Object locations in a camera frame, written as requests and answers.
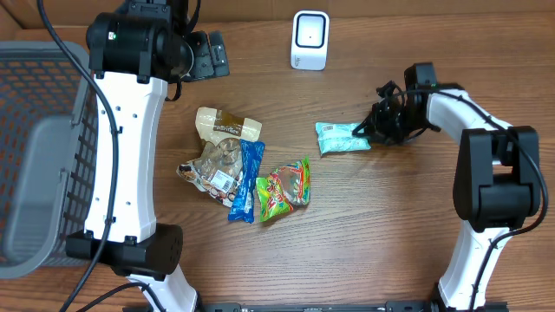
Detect teal tissue pack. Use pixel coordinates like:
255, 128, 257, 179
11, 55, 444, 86
315, 122, 371, 155

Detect green candy bag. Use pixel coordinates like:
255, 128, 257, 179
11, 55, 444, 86
256, 156, 311, 222

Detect brown nut snack bag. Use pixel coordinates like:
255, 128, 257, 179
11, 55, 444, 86
176, 107, 262, 207

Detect blue snack bar wrapper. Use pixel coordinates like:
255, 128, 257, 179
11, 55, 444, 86
228, 140, 265, 224

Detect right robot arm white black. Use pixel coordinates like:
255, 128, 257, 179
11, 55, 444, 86
352, 62, 549, 311

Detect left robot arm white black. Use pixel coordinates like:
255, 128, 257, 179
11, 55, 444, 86
65, 1, 207, 311

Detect white barcode scanner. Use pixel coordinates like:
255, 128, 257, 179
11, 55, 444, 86
291, 10, 330, 71

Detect grey plastic mesh basket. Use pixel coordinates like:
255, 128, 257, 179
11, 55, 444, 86
1, 41, 97, 279

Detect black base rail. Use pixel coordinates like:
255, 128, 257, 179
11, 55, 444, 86
199, 298, 509, 312

